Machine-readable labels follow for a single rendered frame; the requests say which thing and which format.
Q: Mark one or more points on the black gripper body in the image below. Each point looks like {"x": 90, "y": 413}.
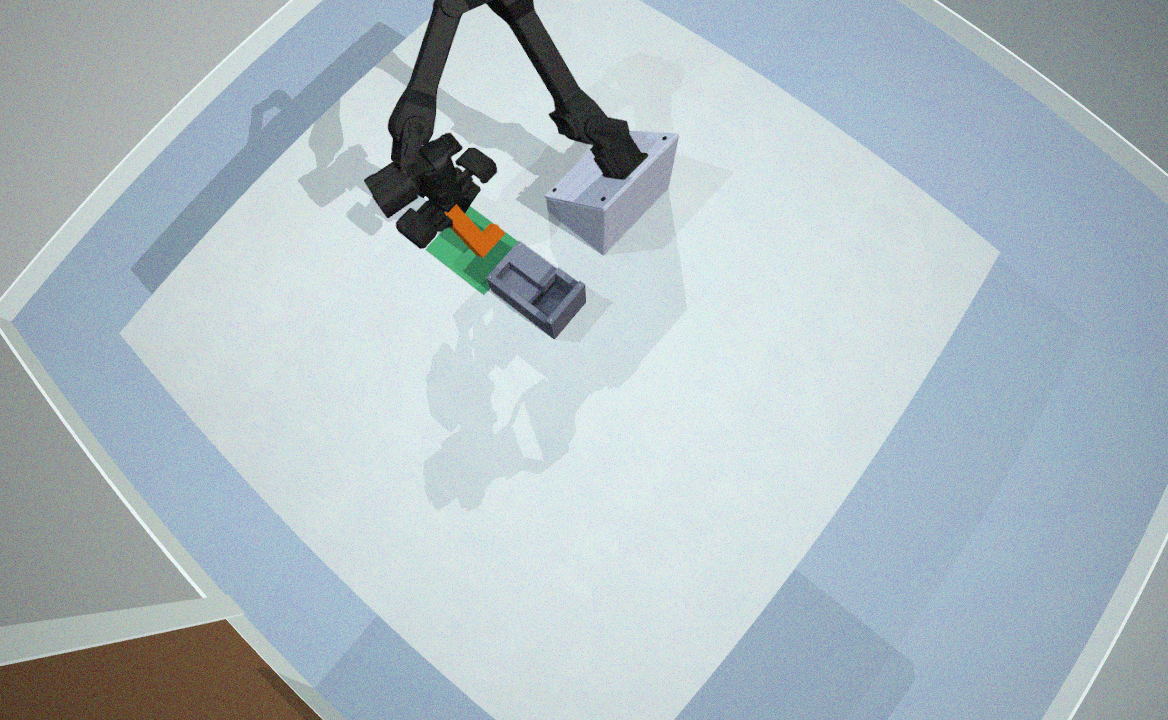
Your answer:
{"x": 420, "y": 229}

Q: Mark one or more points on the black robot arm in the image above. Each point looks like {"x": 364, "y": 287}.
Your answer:
{"x": 411, "y": 124}

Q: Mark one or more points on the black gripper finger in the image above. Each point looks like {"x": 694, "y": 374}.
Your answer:
{"x": 466, "y": 201}
{"x": 447, "y": 223}

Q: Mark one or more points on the orange block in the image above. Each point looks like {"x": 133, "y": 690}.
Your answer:
{"x": 479, "y": 242}

